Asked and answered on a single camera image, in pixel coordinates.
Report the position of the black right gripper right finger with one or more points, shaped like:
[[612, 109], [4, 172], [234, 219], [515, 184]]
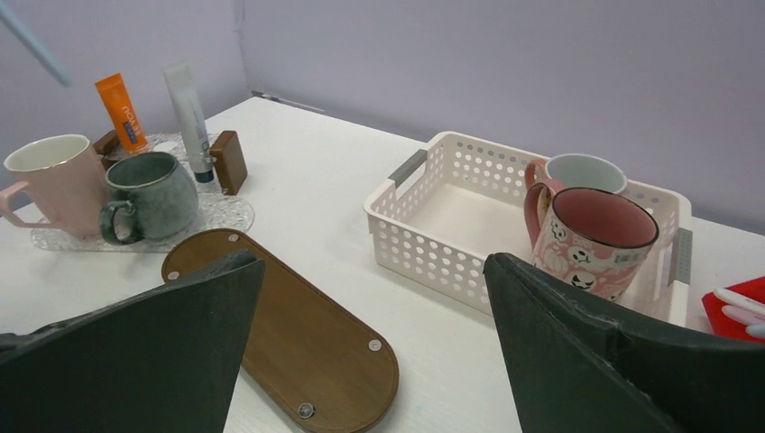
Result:
[[580, 363]]

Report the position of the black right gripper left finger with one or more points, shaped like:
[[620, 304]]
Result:
[[165, 360]]

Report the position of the pink ghost pattern mug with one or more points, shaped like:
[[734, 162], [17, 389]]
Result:
[[591, 239]]

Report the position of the grey-green ceramic mug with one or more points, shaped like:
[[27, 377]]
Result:
[[151, 197]]

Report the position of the pink mug white inside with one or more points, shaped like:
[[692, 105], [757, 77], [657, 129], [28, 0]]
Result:
[[64, 178]]

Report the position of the orange toothpaste tube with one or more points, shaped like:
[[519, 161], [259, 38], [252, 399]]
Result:
[[119, 106]]

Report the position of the white toothpaste tube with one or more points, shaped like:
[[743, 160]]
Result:
[[187, 108]]

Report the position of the light blue toothbrush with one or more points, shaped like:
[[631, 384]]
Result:
[[34, 46]]

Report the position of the white blue toothbrush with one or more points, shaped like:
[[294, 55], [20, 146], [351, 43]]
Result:
[[756, 331]]

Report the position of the red plastic organizer tray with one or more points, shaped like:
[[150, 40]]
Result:
[[724, 326]]

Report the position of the clear textured acrylic tray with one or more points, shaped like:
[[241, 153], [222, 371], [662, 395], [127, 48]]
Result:
[[216, 209]]

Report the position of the brown oval wooden tray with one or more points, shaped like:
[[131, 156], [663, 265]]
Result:
[[324, 367]]

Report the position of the white pink toothbrush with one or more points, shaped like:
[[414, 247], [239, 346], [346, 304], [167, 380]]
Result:
[[740, 301]]

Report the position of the pale pink toothbrush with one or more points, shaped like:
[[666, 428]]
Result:
[[743, 316]]

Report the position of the orange-pink mug white inside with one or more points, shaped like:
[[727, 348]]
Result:
[[577, 170]]

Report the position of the white perforated plastic basket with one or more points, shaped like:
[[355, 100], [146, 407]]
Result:
[[460, 198]]

